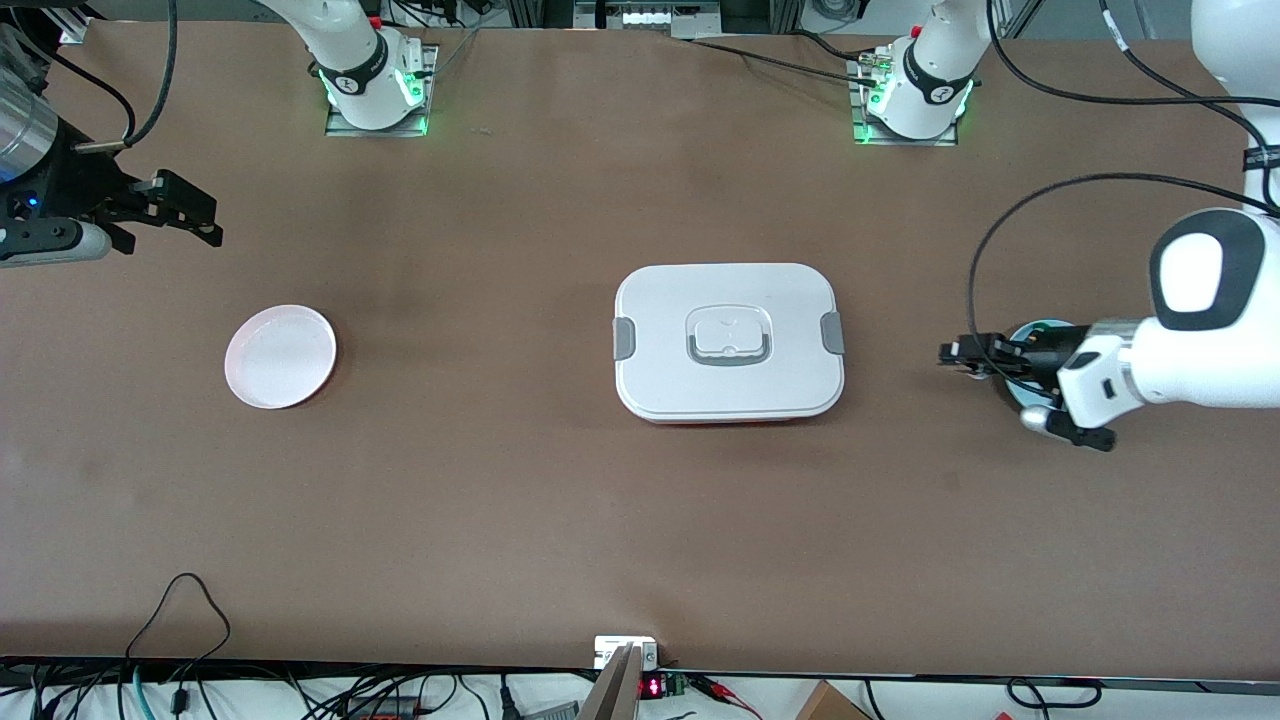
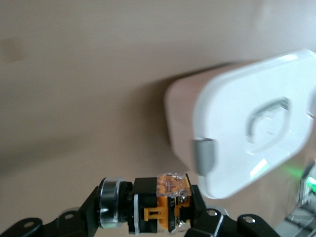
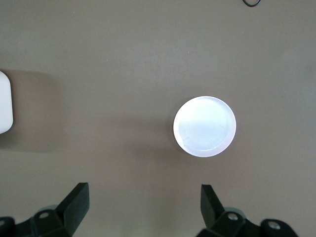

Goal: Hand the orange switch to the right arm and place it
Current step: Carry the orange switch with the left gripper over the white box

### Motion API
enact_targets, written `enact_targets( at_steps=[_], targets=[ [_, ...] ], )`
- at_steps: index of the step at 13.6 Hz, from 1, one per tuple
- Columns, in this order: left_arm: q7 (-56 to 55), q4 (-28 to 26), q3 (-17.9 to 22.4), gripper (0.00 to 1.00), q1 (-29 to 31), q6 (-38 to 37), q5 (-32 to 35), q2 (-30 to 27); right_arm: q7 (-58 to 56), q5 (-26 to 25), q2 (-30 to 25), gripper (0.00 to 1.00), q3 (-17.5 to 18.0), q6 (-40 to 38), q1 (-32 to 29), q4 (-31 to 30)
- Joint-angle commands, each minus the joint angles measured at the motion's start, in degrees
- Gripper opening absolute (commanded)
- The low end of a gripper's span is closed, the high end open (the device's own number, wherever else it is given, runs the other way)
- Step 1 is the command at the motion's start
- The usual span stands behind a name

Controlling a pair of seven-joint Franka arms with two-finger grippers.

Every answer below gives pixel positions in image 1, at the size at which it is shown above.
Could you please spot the pink round plate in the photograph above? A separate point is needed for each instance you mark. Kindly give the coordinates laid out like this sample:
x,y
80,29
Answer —
x,y
280,357

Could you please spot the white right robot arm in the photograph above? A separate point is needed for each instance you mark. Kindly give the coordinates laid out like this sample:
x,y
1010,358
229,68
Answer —
x,y
350,50

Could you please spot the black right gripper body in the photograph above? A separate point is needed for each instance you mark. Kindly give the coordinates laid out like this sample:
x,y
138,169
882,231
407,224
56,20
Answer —
x,y
88,182

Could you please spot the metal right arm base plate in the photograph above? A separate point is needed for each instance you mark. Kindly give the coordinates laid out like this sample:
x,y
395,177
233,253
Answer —
x,y
420,125

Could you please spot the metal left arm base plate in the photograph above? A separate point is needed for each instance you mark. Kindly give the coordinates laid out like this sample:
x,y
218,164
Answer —
x,y
862,135

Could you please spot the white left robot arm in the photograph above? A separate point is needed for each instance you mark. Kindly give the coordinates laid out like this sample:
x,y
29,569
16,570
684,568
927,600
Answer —
x,y
1200,370

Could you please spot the brown cardboard box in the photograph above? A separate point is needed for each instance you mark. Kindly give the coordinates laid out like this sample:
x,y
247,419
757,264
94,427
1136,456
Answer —
x,y
830,705

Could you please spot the red clip leads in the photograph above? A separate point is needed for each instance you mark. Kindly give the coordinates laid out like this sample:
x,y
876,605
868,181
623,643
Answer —
x,y
725,692

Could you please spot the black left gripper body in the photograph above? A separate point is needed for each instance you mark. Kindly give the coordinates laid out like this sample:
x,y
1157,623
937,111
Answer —
x,y
1040,358

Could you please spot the white lunch box grey latches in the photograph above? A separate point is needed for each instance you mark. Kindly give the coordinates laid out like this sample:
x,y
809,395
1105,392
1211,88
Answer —
x,y
730,390

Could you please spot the white power strip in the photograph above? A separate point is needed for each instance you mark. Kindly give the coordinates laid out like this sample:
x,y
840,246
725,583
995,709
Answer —
x,y
650,14

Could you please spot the red digit display module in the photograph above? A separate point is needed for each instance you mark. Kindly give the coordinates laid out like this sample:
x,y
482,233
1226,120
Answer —
x,y
652,687

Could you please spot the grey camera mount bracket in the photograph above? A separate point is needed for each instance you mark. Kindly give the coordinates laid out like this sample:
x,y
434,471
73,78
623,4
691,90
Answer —
x,y
625,665

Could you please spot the aluminium frame rail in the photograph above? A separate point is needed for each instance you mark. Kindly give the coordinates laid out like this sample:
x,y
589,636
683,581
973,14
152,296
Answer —
x,y
75,30

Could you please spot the light blue round plate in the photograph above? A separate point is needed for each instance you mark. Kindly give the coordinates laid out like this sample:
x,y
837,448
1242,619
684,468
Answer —
x,y
1030,397

